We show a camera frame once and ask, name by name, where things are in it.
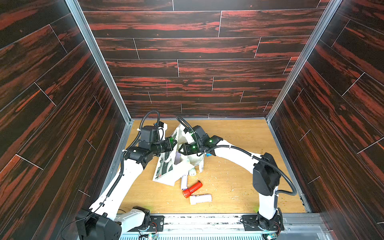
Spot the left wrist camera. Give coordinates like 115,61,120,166
139,122,168,143

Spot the red flashlight lower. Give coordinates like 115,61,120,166
183,181,203,198

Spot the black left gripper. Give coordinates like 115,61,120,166
149,137,178,157

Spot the white flashlight bottom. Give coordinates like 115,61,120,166
189,194,213,205

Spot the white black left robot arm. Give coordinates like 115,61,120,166
75,137,177,240

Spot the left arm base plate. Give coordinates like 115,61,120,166
129,215,165,233

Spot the aluminium front rail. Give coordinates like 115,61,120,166
121,213,333,240

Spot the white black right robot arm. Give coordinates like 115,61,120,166
179,124,297,231

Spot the white canvas tote bag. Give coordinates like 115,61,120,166
153,124,205,186

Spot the white flashlight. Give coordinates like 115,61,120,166
174,152,182,165
181,175,188,191
189,194,213,205
189,168,197,177

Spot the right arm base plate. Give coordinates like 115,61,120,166
240,213,285,232

